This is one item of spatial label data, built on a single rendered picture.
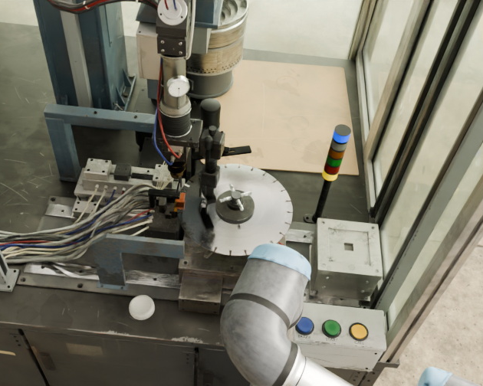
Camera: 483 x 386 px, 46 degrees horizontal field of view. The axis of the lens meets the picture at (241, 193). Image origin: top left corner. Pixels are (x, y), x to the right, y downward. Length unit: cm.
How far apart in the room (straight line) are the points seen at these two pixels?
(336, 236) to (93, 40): 98
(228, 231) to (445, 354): 136
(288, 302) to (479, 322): 187
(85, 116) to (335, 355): 98
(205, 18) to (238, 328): 91
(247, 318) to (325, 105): 144
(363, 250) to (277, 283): 71
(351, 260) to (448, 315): 117
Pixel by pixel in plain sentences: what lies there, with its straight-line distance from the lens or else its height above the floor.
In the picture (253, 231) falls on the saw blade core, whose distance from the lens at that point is 158.
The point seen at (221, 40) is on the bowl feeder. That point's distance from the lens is 203.
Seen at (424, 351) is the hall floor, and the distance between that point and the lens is 263.
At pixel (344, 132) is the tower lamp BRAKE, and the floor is 116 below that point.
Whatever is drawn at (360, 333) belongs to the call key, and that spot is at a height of 90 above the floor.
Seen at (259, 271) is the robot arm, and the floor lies 138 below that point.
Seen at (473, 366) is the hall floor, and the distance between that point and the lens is 268.
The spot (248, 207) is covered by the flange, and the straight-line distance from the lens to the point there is 162.
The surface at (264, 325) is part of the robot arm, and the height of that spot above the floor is 138.
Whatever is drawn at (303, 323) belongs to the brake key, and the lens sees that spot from 150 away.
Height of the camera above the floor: 223
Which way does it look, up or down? 50 degrees down
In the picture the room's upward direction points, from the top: 7 degrees clockwise
